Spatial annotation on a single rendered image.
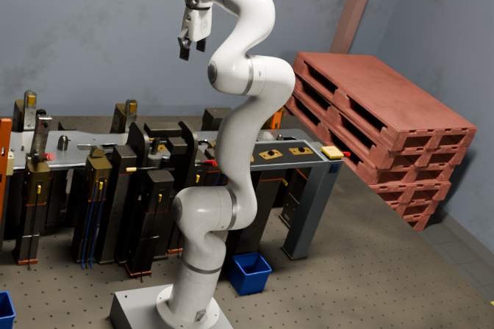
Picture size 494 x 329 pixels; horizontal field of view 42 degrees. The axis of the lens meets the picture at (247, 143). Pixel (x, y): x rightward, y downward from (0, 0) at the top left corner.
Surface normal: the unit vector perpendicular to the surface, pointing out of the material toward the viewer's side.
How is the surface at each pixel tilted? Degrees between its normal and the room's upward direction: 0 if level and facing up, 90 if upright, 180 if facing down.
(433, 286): 0
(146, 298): 1
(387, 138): 90
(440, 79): 90
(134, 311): 1
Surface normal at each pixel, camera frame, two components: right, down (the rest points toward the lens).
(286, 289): 0.26, -0.85
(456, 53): -0.85, 0.03
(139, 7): 0.47, 0.53
